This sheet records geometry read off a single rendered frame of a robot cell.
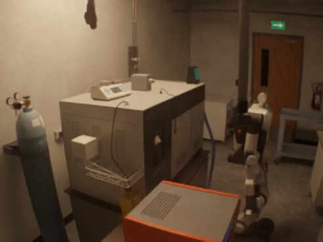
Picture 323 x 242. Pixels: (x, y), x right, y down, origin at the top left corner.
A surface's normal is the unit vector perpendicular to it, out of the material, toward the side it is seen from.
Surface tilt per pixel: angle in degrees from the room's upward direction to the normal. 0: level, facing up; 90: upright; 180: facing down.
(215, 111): 90
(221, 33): 90
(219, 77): 90
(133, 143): 90
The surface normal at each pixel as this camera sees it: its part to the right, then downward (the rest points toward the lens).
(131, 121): -0.43, 0.25
